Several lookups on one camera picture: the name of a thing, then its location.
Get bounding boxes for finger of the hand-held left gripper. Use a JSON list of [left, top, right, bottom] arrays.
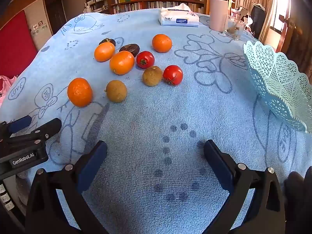
[[0, 115, 33, 137], [5, 118, 62, 149]]

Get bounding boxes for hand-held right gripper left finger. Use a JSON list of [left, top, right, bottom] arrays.
[[25, 140, 109, 234]]

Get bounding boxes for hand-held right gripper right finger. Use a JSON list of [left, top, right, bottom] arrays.
[[203, 139, 286, 234]]

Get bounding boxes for round mandarin orange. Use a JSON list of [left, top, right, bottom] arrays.
[[67, 77, 93, 108], [152, 34, 173, 53]]

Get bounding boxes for brown longan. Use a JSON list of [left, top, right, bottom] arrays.
[[105, 80, 128, 103], [142, 66, 163, 87]]

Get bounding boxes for oval smooth orange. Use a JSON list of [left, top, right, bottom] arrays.
[[94, 42, 116, 62], [109, 51, 135, 75]]

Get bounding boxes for red cherry tomato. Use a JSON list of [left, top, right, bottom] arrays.
[[163, 65, 184, 86], [136, 51, 155, 69]]

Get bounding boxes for light blue plastic basket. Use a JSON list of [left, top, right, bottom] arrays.
[[243, 40, 312, 134]]

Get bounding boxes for dark water chestnut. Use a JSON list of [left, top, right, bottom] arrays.
[[119, 43, 140, 58], [99, 38, 116, 47]]

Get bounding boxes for pink cloth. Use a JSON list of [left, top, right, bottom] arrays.
[[0, 75, 17, 108]]

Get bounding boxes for light blue printed towel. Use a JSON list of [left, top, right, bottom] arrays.
[[0, 8, 312, 234]]

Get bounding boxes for dark brown door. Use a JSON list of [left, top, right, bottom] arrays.
[[44, 0, 67, 35]]

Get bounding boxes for clear glass cup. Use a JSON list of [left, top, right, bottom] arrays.
[[222, 15, 244, 41]]

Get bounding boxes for brown wooden door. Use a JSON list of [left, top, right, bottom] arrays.
[[279, 15, 312, 66]]

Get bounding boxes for white tissue pack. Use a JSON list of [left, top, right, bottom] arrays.
[[160, 3, 199, 28]]

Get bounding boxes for pink thermos bottle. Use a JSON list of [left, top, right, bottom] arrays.
[[209, 0, 231, 31]]

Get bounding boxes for window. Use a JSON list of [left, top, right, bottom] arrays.
[[273, 0, 292, 30]]

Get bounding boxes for red wall panel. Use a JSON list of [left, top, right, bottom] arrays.
[[0, 10, 38, 77]]

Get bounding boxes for wall stickers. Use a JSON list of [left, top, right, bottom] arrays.
[[30, 21, 48, 36]]

